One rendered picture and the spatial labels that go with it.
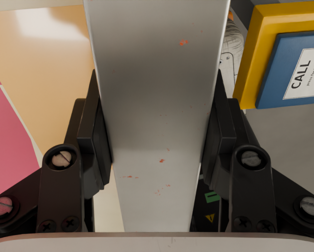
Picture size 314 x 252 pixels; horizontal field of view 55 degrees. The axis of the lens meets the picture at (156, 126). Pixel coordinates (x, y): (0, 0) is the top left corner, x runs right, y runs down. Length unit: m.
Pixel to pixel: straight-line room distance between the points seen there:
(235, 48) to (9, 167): 1.08
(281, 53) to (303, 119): 1.84
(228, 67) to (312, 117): 1.06
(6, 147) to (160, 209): 0.09
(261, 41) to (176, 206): 0.23
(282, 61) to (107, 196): 0.23
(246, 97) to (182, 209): 0.25
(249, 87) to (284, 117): 1.71
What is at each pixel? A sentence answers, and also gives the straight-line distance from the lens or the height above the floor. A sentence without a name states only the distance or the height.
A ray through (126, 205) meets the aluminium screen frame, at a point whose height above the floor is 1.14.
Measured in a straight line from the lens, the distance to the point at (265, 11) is 0.34.
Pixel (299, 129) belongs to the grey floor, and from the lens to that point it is 2.25.
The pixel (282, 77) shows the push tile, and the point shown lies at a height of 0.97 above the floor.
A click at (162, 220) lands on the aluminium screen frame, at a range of 0.17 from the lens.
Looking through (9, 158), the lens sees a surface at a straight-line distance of 0.20.
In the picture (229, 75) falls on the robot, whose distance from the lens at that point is 1.28.
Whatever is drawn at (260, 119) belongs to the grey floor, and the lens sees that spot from 2.01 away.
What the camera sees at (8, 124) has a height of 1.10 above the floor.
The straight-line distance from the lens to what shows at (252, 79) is 0.38.
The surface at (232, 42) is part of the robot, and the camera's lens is 1.20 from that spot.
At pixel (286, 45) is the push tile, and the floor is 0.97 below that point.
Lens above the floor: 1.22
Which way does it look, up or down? 42 degrees down
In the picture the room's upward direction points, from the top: 168 degrees clockwise
